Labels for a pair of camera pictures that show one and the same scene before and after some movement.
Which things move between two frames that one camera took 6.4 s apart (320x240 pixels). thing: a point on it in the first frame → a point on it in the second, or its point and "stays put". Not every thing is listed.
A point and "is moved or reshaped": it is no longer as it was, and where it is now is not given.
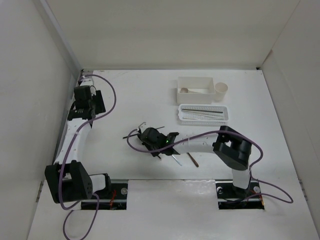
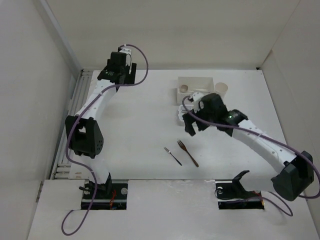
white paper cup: x=221 y=88 stays put
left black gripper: x=97 y=97 → x=130 y=78
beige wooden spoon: x=185 y=90 is moved or reshaped
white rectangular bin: x=195 y=90 stays put
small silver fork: x=176 y=160 stays put
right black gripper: x=146 y=144 → x=188 y=120
